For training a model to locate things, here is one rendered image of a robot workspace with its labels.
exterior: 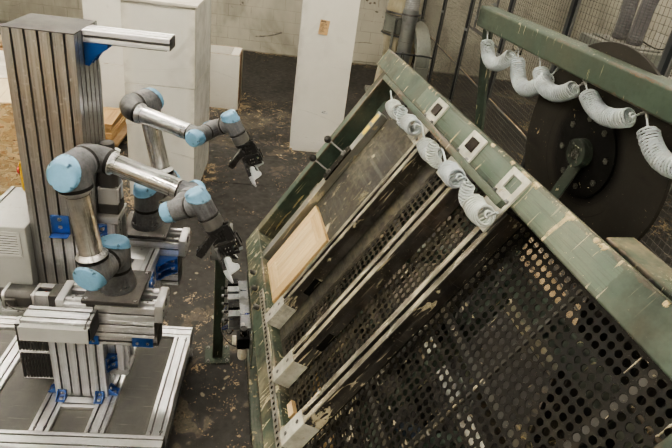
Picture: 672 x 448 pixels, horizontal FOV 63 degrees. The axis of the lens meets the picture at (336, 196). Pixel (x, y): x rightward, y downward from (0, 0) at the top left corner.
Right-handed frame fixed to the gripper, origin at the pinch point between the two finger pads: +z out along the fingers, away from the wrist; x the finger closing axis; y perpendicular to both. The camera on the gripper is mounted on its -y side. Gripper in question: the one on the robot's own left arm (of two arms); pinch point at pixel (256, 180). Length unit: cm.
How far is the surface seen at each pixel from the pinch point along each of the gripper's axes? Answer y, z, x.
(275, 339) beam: -7, 48, -56
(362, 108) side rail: 57, -3, 35
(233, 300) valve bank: -34, 50, -16
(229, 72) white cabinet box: -109, 42, 470
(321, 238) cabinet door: 22.1, 27.4, -23.8
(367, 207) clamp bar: 49, 9, -43
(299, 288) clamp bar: 10, 33, -47
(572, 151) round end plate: 128, 12, -48
